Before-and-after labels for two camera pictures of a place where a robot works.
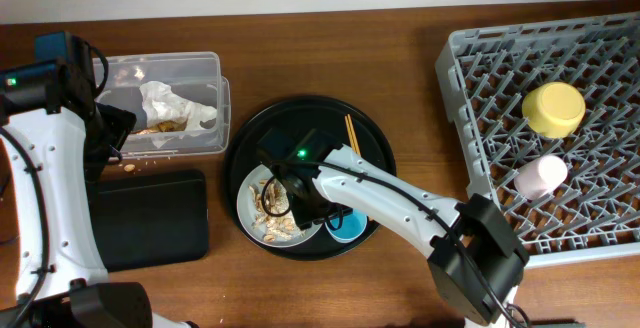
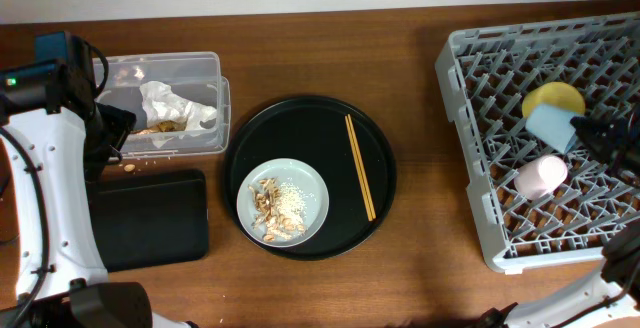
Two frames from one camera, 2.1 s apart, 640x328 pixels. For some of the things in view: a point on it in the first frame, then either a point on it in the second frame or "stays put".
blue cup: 354,224 to 552,126
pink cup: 540,176 stays put
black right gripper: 302,215 to 614,145
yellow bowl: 554,109 stays put
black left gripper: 122,122 stays put
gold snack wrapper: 165,126 stays put
